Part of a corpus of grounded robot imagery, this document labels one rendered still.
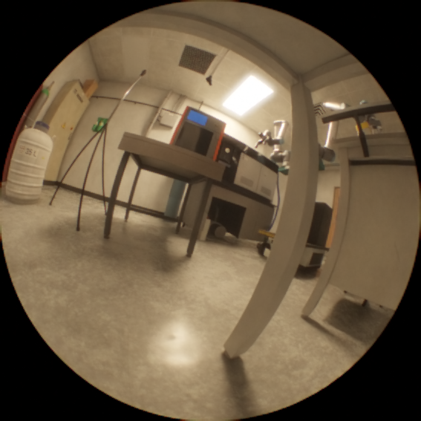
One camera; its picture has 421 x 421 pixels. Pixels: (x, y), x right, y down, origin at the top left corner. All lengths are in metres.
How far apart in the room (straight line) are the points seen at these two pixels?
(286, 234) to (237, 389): 0.39
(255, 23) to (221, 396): 0.88
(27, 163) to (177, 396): 1.58
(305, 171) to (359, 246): 0.56
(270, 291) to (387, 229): 0.64
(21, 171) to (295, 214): 1.66
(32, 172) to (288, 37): 1.69
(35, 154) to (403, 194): 2.29
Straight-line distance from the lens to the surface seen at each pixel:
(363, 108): 0.80
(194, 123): 1.11
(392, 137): 0.82
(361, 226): 0.77
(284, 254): 0.26
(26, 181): 1.53
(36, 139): 1.53
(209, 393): 0.40
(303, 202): 0.26
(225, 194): 1.64
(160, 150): 0.88
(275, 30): 0.50
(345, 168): 0.78
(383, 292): 0.80
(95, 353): 0.42
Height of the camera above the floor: 0.38
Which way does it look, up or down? level
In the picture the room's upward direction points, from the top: 16 degrees clockwise
